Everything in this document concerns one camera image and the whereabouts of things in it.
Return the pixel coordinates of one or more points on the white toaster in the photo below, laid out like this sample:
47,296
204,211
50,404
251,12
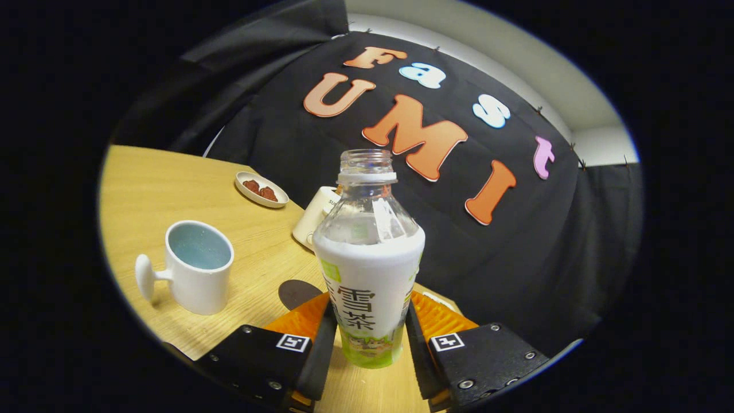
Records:
312,218

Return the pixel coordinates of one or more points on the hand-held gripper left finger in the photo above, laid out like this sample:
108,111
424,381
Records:
324,355

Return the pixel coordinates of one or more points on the dark round coaster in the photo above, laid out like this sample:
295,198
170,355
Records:
295,292

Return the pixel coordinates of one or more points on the red meat piece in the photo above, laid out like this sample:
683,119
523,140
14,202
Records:
251,186
268,194

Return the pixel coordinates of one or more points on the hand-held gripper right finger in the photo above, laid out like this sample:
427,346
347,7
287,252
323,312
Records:
418,355

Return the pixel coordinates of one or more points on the clear bottle with white label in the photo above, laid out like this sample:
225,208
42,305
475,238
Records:
367,269

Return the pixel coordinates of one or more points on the white oval plate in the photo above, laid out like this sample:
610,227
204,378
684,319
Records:
246,195

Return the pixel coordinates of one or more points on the white cup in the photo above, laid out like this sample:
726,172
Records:
198,287

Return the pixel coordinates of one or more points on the wooden table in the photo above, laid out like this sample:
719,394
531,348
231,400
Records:
172,183

